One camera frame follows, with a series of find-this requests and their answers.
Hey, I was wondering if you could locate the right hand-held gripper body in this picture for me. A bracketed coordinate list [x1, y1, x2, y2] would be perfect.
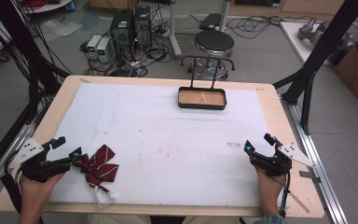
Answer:
[248, 142, 315, 178]

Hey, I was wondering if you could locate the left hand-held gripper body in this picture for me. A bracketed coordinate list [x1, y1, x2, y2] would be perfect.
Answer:
[5, 136, 76, 184]

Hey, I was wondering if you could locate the dark red striped bow tie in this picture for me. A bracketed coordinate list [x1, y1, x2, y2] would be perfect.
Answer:
[72, 144, 120, 209]

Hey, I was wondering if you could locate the person's left hand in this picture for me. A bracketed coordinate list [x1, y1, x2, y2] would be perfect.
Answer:
[19, 172, 66, 207]

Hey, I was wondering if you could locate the person's right hand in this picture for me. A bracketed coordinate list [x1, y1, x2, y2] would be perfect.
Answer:
[254, 165, 288, 204]

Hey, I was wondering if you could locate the grey tape piece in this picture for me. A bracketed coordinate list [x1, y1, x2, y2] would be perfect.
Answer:
[298, 170, 322, 185]

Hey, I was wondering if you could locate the black tray with wooden bottom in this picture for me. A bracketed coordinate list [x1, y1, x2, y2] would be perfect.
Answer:
[177, 58, 228, 111]

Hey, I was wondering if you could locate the white table mat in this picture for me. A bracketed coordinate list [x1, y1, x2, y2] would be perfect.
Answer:
[48, 81, 290, 209]

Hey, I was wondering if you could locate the white floor board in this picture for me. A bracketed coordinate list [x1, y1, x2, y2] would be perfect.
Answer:
[279, 21, 339, 67]

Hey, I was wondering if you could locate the white power supply box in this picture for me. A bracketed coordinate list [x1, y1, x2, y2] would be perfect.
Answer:
[86, 34, 103, 59]
[95, 37, 113, 63]

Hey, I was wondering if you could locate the black round stool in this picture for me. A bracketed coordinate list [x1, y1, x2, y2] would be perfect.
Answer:
[180, 29, 236, 81]

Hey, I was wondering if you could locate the grey machine part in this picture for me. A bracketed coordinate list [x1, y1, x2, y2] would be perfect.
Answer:
[297, 16, 357, 51]

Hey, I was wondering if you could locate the black computer tower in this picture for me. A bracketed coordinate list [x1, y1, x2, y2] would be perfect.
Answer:
[132, 5, 153, 51]
[109, 8, 135, 62]

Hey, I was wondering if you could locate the black flat device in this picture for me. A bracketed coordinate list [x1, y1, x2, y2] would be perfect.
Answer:
[199, 12, 224, 32]

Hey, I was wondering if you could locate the white desk leg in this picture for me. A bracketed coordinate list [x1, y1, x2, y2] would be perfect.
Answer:
[167, 0, 184, 61]
[218, 0, 232, 33]

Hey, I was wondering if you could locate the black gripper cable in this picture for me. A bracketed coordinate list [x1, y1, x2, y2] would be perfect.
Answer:
[278, 170, 293, 218]

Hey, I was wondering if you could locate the black strap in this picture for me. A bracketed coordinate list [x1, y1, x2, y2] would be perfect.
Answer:
[0, 173, 23, 224]

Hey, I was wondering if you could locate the aluminium rail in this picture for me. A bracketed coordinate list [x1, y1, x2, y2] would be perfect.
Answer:
[280, 98, 350, 224]
[0, 102, 51, 206]

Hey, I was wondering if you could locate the black metal frame post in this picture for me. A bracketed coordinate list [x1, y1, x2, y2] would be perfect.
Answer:
[272, 0, 358, 136]
[0, 0, 73, 127]

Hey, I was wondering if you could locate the tangle of floor cables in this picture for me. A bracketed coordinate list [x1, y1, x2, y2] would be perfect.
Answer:
[79, 3, 181, 78]

